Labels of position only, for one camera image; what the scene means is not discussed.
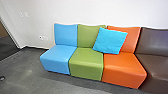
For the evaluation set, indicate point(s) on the green sofa seat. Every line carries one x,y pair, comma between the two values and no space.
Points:
86,63

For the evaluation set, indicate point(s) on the cyan square cushion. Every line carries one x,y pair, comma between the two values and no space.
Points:
110,40

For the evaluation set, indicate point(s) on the blue sofa seat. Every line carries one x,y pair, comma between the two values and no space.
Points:
60,58

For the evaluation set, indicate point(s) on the orange sofa seat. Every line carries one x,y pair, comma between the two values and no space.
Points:
122,68

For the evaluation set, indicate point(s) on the brown sofa seat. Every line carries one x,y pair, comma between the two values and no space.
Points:
156,63

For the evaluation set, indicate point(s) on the white wall switch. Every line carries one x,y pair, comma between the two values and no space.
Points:
22,14

